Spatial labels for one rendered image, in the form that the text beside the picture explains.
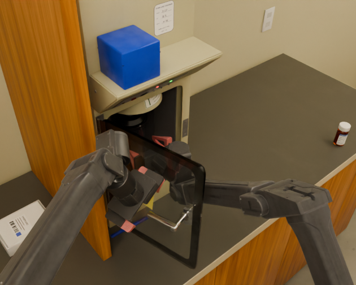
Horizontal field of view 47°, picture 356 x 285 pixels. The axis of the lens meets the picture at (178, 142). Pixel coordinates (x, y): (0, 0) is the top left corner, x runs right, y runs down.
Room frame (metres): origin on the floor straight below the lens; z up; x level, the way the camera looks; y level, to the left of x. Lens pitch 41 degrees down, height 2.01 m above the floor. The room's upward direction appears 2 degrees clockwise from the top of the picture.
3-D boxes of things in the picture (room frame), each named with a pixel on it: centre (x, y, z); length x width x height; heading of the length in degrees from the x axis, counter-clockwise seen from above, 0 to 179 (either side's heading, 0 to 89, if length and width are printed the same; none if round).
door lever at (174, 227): (0.65, 0.02, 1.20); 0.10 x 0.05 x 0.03; 56
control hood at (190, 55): (0.87, 0.05, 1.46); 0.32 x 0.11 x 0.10; 131
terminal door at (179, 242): (0.72, 0.07, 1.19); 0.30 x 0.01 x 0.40; 56
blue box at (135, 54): (0.81, 0.11, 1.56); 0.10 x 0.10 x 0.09; 41
